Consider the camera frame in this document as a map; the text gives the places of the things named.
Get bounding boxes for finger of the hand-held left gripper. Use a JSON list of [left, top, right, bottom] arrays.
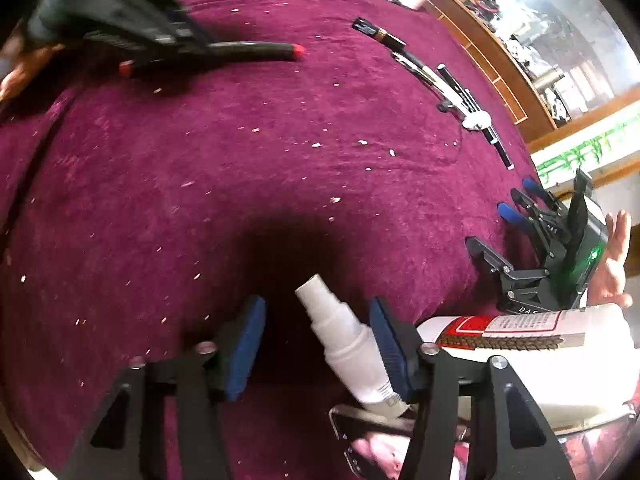
[[85, 32, 201, 68], [125, 0, 216, 51]]

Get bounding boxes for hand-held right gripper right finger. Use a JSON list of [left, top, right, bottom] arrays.
[[369, 297, 576, 480]]

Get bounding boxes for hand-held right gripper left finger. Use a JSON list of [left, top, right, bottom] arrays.
[[62, 295, 267, 480]]

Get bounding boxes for white spray bottle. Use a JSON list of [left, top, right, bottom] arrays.
[[295, 273, 407, 418]]

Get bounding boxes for black marker red caps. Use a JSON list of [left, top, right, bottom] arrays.
[[118, 40, 307, 77]]

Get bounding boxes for person's left hand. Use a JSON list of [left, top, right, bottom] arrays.
[[0, 44, 66, 106]]

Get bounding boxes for black smartphone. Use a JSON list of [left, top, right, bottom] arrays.
[[329, 400, 640, 480]]

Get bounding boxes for white liquor bottle red label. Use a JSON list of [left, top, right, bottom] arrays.
[[416, 302, 640, 431]]

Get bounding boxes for black marker pink cap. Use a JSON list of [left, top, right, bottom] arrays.
[[480, 122, 516, 171]]

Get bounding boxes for small white plastic object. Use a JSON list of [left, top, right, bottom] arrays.
[[462, 111, 492, 132]]

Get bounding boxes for yellow pen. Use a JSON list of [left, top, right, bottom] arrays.
[[391, 51, 443, 92]]

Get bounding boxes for black pen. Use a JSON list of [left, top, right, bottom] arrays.
[[420, 75, 456, 112]]

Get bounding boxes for black marker blue cap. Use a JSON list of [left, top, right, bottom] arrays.
[[436, 63, 482, 113]]

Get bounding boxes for wooden cabinet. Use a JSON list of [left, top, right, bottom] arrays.
[[422, 0, 561, 136]]

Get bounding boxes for bamboo print wall panel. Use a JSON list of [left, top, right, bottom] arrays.
[[530, 110, 640, 191]]

